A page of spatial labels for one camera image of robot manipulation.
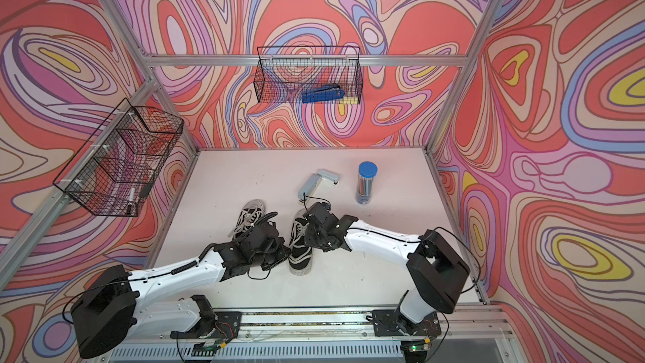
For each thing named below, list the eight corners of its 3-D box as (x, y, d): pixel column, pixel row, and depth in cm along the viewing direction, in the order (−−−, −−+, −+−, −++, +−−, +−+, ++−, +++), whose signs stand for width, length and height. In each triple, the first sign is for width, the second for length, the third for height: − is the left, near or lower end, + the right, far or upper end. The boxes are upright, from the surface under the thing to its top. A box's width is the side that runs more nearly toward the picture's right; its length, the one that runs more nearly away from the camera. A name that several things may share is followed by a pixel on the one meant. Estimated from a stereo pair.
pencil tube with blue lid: (355, 204, 101) (360, 174, 87) (353, 191, 106) (358, 160, 91) (371, 204, 101) (379, 174, 87) (369, 191, 106) (376, 160, 91)
